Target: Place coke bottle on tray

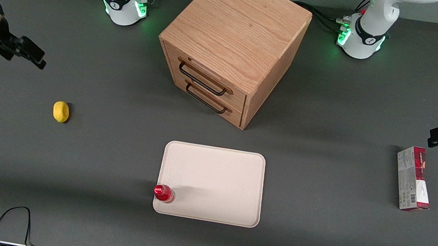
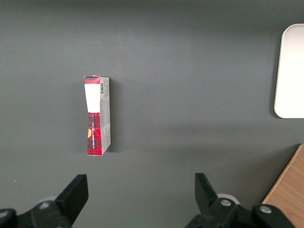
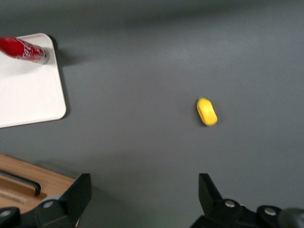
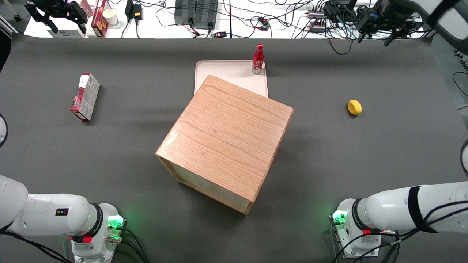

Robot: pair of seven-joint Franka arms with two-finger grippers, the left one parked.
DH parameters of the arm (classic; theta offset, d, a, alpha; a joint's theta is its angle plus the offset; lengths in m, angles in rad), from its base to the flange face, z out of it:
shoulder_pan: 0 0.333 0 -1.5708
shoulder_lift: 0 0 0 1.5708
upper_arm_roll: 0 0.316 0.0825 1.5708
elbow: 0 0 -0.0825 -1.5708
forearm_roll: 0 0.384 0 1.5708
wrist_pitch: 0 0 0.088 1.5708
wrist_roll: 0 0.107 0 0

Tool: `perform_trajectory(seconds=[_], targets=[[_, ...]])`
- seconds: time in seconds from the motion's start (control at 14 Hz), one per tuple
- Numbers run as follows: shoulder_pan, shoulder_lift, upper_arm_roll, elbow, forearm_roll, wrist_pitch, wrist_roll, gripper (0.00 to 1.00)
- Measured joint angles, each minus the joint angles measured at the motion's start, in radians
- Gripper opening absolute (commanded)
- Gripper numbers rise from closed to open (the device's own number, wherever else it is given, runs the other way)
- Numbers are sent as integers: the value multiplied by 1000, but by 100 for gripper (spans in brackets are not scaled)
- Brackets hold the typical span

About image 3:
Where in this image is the oak wooden drawer cabinet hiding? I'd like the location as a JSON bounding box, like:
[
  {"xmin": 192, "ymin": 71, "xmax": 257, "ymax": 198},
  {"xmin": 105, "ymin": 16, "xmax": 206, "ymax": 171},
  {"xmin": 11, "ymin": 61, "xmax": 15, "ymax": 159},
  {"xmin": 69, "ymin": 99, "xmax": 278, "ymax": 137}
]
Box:
[{"xmin": 0, "ymin": 152, "xmax": 81, "ymax": 228}]

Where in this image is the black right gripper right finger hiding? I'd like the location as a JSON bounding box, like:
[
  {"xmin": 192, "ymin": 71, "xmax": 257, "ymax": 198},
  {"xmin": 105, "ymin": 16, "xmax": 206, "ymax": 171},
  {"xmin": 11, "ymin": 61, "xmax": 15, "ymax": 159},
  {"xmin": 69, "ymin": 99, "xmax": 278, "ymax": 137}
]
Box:
[{"xmin": 190, "ymin": 173, "xmax": 257, "ymax": 228}]

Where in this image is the yellow lemon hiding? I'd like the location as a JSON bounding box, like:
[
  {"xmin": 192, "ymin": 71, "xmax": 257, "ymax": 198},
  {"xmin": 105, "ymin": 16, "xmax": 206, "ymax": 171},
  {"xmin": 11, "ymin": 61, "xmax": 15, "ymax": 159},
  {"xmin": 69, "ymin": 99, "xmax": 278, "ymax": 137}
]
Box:
[{"xmin": 196, "ymin": 97, "xmax": 219, "ymax": 127}]

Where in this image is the cream plastic tray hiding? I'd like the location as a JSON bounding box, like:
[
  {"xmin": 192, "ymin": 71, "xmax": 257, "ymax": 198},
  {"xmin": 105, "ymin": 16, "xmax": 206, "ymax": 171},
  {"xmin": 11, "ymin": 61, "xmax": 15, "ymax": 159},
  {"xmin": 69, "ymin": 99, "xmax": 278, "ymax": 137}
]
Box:
[{"xmin": 0, "ymin": 32, "xmax": 67, "ymax": 129}]

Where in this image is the wooden drawer front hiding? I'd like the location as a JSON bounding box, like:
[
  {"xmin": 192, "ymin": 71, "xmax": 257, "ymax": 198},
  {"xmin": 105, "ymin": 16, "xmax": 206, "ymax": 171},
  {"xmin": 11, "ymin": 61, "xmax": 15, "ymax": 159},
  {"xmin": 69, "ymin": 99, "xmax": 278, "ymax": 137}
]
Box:
[{"xmin": 0, "ymin": 153, "xmax": 79, "ymax": 209}]

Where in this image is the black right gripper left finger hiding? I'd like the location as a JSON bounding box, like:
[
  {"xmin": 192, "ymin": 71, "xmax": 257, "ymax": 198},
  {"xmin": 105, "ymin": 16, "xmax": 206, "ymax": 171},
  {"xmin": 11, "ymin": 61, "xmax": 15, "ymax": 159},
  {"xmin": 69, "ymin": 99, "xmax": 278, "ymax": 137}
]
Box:
[{"xmin": 35, "ymin": 173, "xmax": 93, "ymax": 228}]

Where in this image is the red coke bottle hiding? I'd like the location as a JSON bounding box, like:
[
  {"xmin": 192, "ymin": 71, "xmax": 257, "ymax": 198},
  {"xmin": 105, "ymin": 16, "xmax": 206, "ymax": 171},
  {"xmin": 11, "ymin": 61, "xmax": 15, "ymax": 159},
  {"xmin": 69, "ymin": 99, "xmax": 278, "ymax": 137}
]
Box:
[{"xmin": 0, "ymin": 36, "xmax": 51, "ymax": 66}]

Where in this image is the black metal drawer handle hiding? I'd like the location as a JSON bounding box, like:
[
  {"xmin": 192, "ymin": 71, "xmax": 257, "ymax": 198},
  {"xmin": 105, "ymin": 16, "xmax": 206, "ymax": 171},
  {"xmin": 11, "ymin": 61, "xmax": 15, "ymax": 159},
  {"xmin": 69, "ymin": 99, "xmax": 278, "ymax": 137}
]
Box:
[{"xmin": 0, "ymin": 169, "xmax": 42, "ymax": 197}]

